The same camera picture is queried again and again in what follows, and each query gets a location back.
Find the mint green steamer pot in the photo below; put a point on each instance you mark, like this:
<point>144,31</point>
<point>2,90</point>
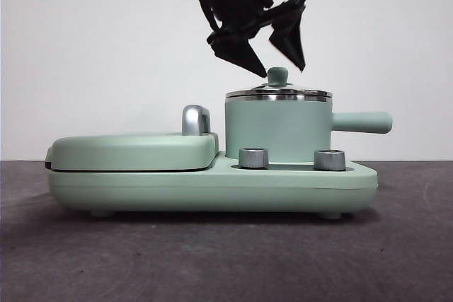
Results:
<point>279,128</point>

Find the glass lid with green knob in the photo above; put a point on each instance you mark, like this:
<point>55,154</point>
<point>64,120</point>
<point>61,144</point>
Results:
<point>277,75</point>

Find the silver control knob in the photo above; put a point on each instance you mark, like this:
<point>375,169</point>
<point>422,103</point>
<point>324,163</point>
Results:
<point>253,157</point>
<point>329,160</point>

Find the mint green breakfast maker appliance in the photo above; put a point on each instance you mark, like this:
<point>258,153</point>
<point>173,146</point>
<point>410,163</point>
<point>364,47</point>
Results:
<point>141,185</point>

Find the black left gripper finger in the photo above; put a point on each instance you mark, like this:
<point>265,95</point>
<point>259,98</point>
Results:
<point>292,40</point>
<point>240,56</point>

